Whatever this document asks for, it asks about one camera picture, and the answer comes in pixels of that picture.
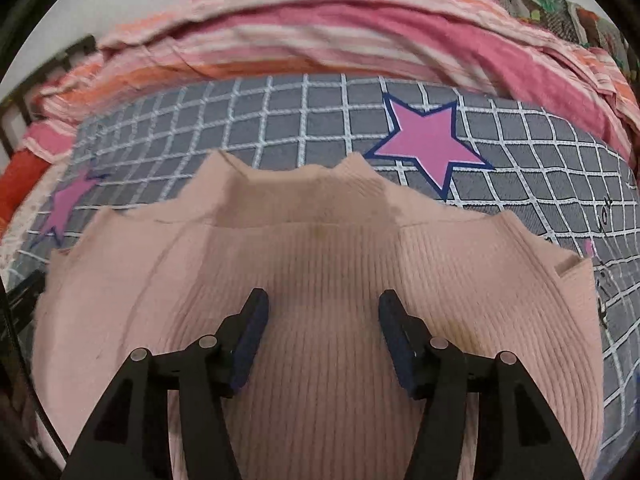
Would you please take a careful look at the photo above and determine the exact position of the pink orange striped quilt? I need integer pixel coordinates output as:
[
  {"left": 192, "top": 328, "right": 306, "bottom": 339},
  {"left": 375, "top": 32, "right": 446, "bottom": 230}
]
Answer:
[{"left": 22, "top": 0, "right": 640, "bottom": 161}]

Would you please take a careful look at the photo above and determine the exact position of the pink ribbed sweater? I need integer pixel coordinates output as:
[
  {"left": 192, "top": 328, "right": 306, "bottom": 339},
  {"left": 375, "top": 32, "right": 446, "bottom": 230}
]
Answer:
[{"left": 31, "top": 150, "right": 601, "bottom": 480}]

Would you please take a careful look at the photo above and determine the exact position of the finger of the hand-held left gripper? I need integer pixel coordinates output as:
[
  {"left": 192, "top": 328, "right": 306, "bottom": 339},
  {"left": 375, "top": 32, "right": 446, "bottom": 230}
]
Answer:
[{"left": 6, "top": 271, "right": 51, "bottom": 312}]

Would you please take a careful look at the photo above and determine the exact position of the red pillow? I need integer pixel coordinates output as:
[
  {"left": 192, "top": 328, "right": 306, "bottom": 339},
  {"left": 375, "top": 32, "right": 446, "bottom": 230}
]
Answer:
[{"left": 0, "top": 150, "right": 51, "bottom": 221}]

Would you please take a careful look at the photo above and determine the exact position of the floral patchwork quilt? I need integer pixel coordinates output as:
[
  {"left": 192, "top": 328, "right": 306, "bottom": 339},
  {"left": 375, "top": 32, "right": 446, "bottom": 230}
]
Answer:
[{"left": 457, "top": 0, "right": 636, "bottom": 71}]

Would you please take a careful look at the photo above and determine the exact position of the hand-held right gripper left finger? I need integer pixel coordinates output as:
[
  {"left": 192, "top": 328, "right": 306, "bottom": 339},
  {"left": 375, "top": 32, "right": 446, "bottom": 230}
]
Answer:
[{"left": 60, "top": 287, "right": 271, "bottom": 480}]

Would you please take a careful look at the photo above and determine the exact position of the grey checked star blanket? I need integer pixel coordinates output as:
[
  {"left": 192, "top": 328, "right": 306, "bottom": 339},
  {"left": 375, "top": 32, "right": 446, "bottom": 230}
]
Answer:
[{"left": 20, "top": 74, "right": 640, "bottom": 456}]

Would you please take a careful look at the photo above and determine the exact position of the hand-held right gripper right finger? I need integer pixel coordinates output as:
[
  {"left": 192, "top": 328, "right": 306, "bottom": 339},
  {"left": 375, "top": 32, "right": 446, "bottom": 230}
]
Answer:
[{"left": 378, "top": 289, "right": 586, "bottom": 480}]

